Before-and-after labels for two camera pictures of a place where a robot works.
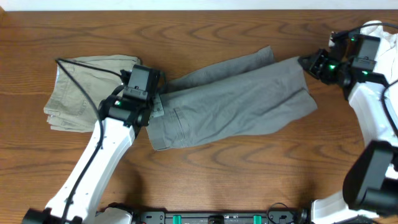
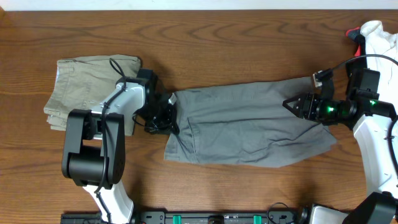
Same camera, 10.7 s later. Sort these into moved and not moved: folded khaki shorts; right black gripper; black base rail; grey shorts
Moved: right black gripper; grey shorts
Not moved: black base rail; folded khaki shorts
